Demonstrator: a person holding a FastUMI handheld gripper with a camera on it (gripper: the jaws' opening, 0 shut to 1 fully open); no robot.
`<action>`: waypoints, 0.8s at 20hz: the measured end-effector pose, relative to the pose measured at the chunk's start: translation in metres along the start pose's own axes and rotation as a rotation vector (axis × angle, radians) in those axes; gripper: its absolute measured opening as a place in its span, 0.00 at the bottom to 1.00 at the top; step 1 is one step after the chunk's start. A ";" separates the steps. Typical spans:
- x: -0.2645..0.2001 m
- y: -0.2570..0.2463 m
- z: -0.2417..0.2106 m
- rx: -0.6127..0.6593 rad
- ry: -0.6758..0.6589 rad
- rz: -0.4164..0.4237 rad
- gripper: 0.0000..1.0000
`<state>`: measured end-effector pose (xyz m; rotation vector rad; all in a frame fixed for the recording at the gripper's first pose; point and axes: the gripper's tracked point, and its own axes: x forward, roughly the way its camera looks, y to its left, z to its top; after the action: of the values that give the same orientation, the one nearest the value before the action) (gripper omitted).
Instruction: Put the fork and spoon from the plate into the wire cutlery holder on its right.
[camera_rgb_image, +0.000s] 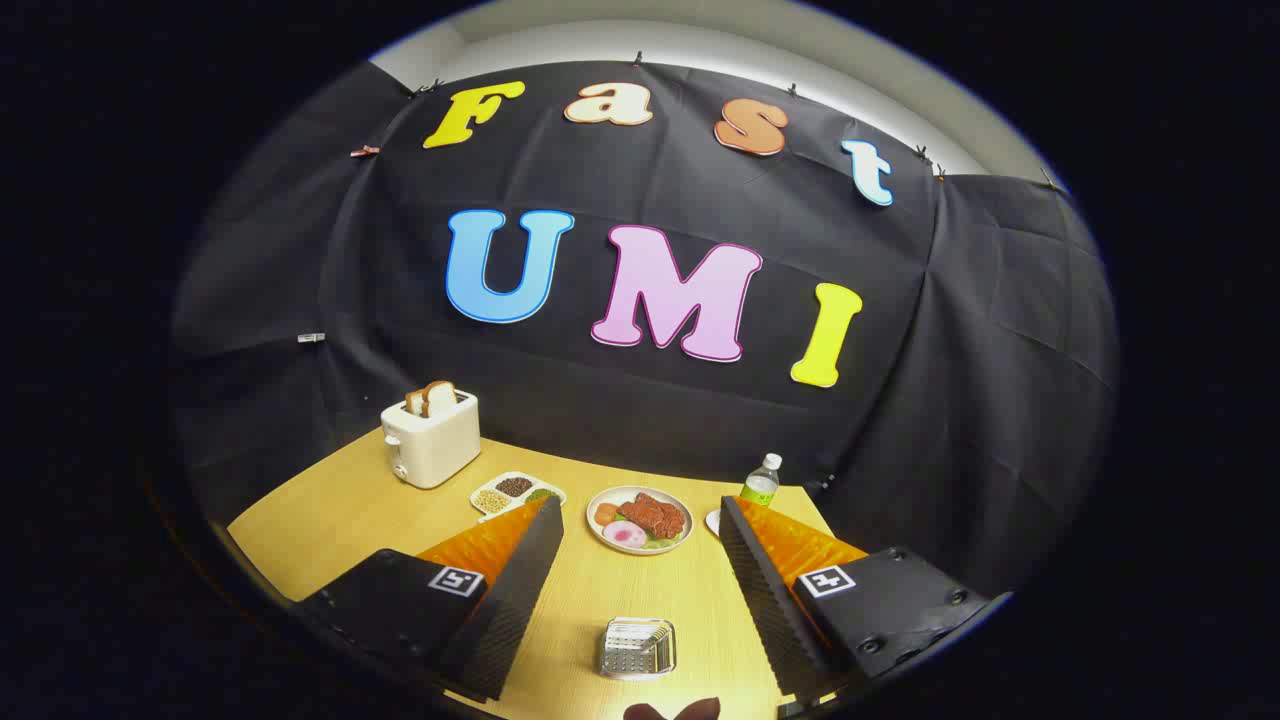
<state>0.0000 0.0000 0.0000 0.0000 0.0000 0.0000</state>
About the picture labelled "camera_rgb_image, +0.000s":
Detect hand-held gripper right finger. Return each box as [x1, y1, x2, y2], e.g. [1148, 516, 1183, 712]
[718, 494, 1013, 706]

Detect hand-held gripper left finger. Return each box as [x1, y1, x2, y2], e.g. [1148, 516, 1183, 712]
[288, 494, 566, 703]

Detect metal spoon with brown handle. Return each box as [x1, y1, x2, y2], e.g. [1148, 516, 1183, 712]
[623, 697, 721, 720]

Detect white divided tray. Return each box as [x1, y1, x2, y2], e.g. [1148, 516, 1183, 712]
[470, 471, 567, 523]

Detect white oval food plate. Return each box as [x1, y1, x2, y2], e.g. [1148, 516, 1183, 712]
[586, 486, 694, 556]

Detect green label drink bottle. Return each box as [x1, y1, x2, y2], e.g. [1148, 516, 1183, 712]
[740, 453, 784, 508]

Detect metal perforated basket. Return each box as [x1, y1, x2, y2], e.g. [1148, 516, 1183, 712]
[598, 617, 678, 682]

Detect brown meat pieces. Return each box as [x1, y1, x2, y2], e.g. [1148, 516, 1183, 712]
[632, 492, 687, 539]

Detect white toaster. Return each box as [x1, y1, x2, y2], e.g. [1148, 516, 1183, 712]
[380, 392, 482, 490]

